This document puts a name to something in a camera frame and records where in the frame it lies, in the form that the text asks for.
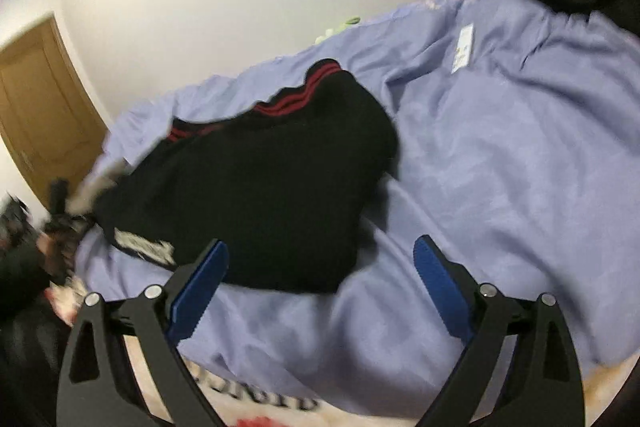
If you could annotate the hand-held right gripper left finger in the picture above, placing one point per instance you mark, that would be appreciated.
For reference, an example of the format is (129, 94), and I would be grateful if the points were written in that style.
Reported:
(200, 287)

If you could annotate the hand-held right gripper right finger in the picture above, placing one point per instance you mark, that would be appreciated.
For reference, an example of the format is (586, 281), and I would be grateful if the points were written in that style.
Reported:
(440, 287)

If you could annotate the black jacket with red stripes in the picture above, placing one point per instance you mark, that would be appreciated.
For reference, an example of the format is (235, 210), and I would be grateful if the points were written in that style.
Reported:
(260, 187)

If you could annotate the dark patterned bag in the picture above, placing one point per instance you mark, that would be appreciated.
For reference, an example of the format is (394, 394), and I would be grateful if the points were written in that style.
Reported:
(12, 219)

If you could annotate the wooden door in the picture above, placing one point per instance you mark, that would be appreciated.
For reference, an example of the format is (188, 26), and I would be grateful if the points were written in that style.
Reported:
(45, 117)

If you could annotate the lavender bed sheet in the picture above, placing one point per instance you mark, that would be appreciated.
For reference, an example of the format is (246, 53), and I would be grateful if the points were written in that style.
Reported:
(500, 157)

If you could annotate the white sheet label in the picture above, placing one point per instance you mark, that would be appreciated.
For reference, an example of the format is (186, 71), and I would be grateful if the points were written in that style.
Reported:
(463, 49)

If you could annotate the green soft item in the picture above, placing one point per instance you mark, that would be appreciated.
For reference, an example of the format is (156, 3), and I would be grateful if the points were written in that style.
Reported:
(342, 27)

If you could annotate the black leather bed frame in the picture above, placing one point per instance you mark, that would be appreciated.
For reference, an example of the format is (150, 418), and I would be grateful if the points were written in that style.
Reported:
(30, 372)

